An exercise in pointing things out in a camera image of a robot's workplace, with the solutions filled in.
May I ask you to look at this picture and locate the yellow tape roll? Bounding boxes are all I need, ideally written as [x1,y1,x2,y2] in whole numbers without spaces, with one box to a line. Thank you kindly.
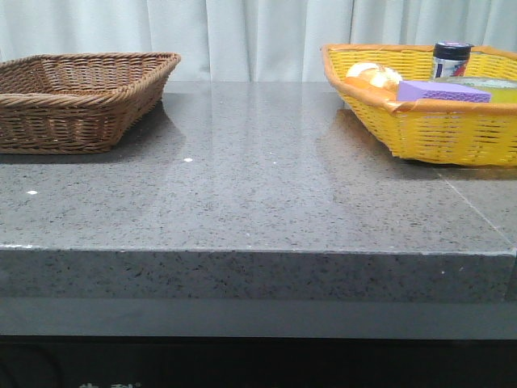
[456,77,516,103]

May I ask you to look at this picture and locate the white curtain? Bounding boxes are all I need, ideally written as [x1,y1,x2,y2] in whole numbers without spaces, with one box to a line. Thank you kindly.
[1,1,516,82]

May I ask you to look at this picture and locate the bread roll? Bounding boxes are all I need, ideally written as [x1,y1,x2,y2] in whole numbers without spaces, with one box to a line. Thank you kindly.
[344,62,403,100]

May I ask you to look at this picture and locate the purple sponge block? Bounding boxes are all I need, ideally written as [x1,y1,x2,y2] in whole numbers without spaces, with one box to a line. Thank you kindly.
[397,81,492,103]

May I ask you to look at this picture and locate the brown wicker basket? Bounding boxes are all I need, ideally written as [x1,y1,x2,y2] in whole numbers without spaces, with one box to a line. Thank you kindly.
[1,52,181,154]

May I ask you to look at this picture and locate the yellow wicker basket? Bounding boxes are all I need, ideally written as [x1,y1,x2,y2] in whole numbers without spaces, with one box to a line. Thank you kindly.
[322,44,516,167]

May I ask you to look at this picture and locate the black-capped seasoning jar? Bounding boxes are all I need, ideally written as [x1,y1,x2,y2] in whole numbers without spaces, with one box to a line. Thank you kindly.
[431,41,473,78]

